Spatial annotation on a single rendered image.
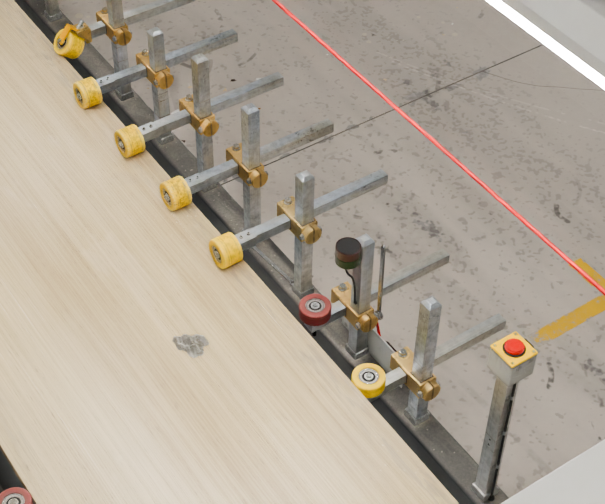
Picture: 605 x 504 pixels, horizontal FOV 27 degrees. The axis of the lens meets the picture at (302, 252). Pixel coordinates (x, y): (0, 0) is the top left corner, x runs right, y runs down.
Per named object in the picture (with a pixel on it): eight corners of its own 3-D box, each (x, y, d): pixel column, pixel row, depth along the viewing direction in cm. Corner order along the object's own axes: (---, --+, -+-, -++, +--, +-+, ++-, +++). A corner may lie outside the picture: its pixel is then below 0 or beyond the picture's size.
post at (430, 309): (416, 421, 314) (432, 292, 280) (424, 431, 312) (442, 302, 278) (404, 428, 313) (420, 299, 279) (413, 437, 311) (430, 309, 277)
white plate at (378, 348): (343, 322, 330) (344, 296, 323) (403, 387, 315) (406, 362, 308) (341, 322, 330) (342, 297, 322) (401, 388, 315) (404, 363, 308)
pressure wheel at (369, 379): (351, 389, 302) (353, 359, 294) (384, 393, 301) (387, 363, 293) (347, 416, 297) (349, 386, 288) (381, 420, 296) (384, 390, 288)
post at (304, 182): (304, 298, 343) (306, 167, 309) (311, 306, 341) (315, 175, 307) (293, 303, 342) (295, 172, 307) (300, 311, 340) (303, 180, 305)
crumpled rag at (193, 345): (214, 341, 298) (214, 335, 297) (198, 360, 294) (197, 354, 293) (184, 327, 301) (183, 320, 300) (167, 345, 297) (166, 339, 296)
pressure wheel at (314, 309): (318, 317, 318) (319, 287, 310) (336, 337, 313) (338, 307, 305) (292, 331, 315) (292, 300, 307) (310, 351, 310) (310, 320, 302)
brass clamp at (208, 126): (196, 106, 357) (195, 92, 353) (221, 132, 349) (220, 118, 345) (177, 114, 354) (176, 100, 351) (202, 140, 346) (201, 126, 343)
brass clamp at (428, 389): (407, 357, 307) (409, 344, 303) (441, 394, 299) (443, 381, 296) (387, 368, 304) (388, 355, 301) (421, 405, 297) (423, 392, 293)
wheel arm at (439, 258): (440, 257, 330) (442, 246, 327) (448, 265, 328) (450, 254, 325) (303, 327, 312) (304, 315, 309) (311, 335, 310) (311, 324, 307)
